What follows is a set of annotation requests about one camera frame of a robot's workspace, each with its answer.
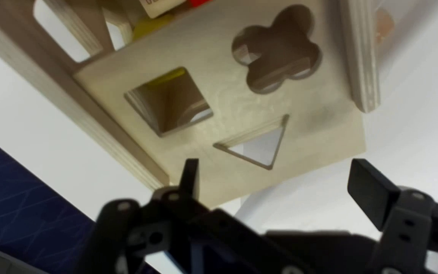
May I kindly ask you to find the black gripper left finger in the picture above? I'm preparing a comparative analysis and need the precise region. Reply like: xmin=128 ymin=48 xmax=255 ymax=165
xmin=179 ymin=159 xmax=199 ymax=198

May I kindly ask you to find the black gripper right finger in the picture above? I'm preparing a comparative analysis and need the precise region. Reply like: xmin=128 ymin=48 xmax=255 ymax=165
xmin=347 ymin=159 xmax=400 ymax=230

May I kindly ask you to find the wooden sliding lid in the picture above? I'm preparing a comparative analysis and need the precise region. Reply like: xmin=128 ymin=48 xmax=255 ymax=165
xmin=76 ymin=0 xmax=365 ymax=207

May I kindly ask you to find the wooden shape sorter box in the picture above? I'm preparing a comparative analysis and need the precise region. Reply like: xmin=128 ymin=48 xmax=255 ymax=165
xmin=0 ymin=0 xmax=383 ymax=192

